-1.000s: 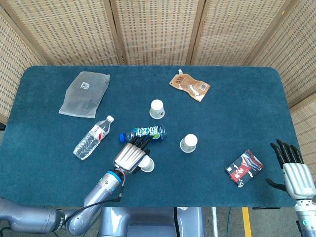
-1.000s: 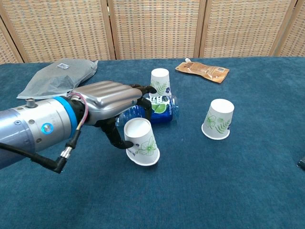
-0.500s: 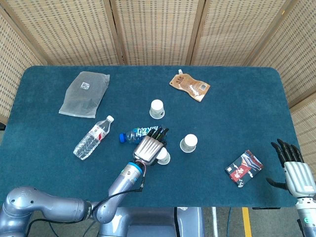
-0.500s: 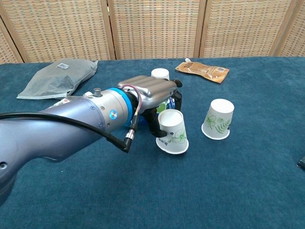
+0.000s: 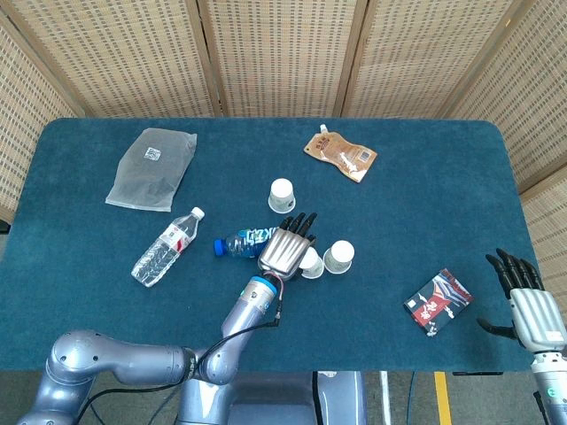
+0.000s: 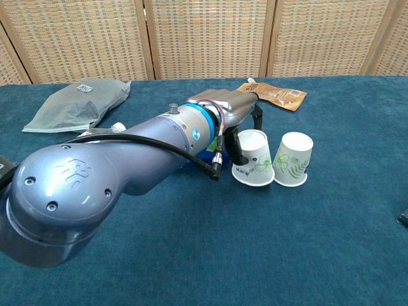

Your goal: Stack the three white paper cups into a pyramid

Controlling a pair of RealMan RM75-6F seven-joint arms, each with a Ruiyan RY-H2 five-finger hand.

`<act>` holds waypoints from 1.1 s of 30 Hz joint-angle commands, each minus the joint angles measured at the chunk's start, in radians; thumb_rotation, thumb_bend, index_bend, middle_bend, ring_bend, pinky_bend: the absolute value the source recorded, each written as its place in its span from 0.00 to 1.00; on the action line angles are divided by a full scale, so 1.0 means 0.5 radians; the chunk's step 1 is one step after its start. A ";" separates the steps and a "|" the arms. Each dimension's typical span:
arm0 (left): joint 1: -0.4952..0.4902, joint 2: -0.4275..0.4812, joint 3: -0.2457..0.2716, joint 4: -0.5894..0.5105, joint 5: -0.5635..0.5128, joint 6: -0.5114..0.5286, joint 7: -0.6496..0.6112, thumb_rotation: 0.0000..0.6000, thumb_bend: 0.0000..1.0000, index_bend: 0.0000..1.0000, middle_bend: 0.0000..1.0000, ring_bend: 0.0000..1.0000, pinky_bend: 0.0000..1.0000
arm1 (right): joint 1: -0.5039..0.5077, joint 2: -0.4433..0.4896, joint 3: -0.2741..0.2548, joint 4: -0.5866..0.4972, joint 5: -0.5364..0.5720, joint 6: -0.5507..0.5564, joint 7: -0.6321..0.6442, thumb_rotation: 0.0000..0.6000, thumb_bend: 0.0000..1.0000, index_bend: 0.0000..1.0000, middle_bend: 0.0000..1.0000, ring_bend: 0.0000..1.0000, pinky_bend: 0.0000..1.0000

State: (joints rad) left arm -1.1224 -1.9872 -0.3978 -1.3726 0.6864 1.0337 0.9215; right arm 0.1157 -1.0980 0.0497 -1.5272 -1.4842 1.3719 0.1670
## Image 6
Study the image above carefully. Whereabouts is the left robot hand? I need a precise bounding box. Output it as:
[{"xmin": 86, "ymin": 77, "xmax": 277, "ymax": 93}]
[{"xmin": 187, "ymin": 89, "xmax": 264, "ymax": 167}]

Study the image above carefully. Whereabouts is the white floral cup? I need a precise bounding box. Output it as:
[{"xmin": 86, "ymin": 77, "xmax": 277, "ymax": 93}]
[{"xmin": 231, "ymin": 129, "xmax": 275, "ymax": 187}]

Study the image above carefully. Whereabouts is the brown spouted drink pouch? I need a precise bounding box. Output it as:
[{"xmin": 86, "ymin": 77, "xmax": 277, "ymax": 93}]
[{"xmin": 234, "ymin": 77, "xmax": 308, "ymax": 112}]

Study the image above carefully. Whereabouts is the blue plastic drink bottle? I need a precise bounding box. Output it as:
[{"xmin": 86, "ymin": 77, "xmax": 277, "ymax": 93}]
[{"xmin": 187, "ymin": 140, "xmax": 230, "ymax": 168}]

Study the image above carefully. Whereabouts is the woven wooden folding screen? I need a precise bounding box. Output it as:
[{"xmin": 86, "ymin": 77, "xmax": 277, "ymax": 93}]
[{"xmin": 0, "ymin": 0, "xmax": 408, "ymax": 85}]

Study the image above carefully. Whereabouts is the white paper cup, fern print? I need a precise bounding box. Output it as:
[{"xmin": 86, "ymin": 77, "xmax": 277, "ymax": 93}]
[{"xmin": 273, "ymin": 131, "xmax": 314, "ymax": 187}]

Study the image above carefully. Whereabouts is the clear water bottle, red label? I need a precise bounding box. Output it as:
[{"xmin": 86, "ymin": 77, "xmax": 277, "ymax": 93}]
[{"xmin": 76, "ymin": 122, "xmax": 128, "ymax": 138}]

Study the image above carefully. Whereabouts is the blue table cloth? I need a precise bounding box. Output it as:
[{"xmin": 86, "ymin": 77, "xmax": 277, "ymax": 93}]
[{"xmin": 0, "ymin": 75, "xmax": 408, "ymax": 306}]

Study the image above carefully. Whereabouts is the grey plastic bag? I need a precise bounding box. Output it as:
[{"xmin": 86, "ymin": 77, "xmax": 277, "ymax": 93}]
[{"xmin": 22, "ymin": 77, "xmax": 132, "ymax": 134}]

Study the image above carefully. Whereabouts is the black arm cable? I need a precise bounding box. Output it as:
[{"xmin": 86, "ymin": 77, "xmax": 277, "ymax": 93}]
[{"xmin": 59, "ymin": 133, "xmax": 221, "ymax": 182}]

